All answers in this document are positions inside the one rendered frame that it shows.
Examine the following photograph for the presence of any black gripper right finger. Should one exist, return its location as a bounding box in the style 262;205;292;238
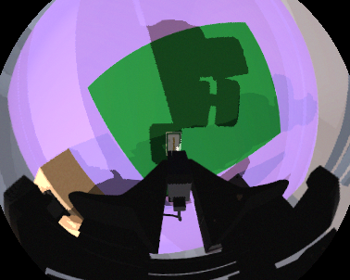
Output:
189;159;290;249

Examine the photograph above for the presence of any black computer cooling fan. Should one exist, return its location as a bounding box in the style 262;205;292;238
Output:
194;173;249;253

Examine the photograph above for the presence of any green circuit board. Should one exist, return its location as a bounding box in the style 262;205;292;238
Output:
87;21;281;178

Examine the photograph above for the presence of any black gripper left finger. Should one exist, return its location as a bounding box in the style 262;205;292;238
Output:
68;159;168;255

